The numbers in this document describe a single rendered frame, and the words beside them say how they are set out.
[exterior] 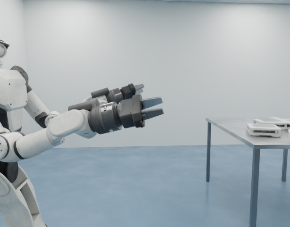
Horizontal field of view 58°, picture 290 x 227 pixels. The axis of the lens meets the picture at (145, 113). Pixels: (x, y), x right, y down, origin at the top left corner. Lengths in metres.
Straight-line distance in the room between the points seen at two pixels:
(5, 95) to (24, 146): 0.30
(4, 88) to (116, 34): 4.40
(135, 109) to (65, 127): 0.21
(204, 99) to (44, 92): 3.21
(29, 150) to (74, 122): 0.18
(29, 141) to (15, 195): 0.40
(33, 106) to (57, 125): 0.62
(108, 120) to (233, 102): 5.13
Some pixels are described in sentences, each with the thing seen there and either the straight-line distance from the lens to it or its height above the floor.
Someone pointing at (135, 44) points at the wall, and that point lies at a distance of 5.37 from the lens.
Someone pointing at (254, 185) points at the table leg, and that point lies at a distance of 2.25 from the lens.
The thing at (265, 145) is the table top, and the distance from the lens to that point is 2.17.
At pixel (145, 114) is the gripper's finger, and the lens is 0.75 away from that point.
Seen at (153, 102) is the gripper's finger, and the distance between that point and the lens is 0.79.
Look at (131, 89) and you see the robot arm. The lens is 1.43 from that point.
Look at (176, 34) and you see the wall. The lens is 5.50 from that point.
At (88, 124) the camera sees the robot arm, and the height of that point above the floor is 1.19.
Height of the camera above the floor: 1.31
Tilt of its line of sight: 7 degrees down
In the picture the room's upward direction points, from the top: straight up
